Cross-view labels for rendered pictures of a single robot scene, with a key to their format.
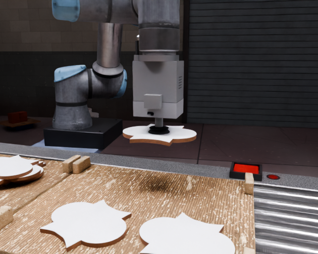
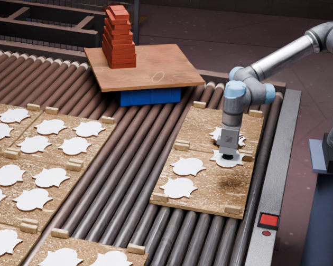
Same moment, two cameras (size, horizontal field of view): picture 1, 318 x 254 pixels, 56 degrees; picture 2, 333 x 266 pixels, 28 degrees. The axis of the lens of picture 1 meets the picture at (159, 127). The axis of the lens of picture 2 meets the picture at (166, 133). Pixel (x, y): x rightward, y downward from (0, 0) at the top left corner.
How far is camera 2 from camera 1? 2.42 m
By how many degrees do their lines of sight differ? 79
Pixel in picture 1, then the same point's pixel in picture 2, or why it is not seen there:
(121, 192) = (218, 173)
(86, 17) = not seen: hidden behind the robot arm
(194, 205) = (209, 193)
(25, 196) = (208, 149)
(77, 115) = not seen: outside the picture
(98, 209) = (196, 167)
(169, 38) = (224, 117)
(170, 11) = (225, 107)
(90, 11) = not seen: hidden behind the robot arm
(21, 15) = not seen: outside the picture
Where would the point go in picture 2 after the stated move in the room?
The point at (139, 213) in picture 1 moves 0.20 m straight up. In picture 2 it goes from (198, 179) to (202, 134)
